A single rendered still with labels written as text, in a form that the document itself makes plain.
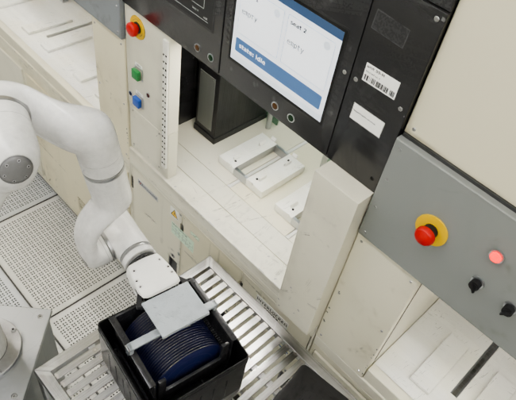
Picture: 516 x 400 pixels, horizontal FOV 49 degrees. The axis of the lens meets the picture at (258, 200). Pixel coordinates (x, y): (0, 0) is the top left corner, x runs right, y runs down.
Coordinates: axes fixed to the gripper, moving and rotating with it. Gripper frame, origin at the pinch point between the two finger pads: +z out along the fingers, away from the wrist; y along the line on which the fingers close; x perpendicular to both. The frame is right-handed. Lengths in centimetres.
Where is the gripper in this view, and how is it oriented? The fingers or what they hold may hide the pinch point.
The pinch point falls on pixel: (174, 311)
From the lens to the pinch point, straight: 132.4
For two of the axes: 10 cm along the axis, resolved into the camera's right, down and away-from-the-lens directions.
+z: 5.8, 6.6, -4.8
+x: 1.5, -6.6, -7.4
